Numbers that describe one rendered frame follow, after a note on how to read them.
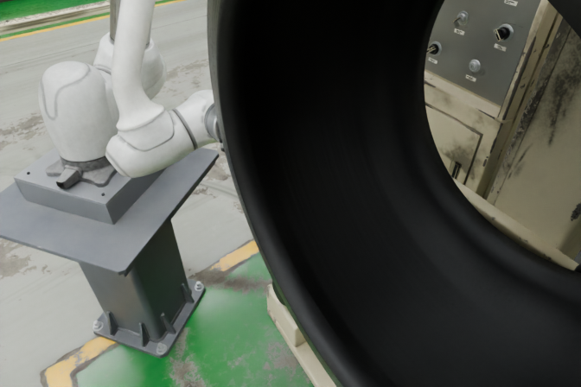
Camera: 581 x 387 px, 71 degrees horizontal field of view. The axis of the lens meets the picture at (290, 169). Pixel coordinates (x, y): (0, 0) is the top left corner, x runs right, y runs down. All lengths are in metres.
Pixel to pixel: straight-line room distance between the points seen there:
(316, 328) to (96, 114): 0.78
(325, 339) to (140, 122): 0.56
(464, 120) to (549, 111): 0.53
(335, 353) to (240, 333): 1.16
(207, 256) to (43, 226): 0.82
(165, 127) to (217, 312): 0.98
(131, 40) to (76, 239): 0.54
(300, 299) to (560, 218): 0.39
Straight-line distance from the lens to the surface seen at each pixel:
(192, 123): 0.88
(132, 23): 0.85
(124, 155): 0.87
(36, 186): 1.23
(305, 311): 0.50
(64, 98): 1.07
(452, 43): 1.19
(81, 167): 1.16
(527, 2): 1.07
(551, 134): 0.65
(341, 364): 0.48
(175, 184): 1.21
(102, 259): 1.07
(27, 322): 1.92
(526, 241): 0.71
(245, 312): 1.67
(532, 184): 0.69
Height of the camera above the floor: 1.41
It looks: 39 degrees down
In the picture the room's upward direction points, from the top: straight up
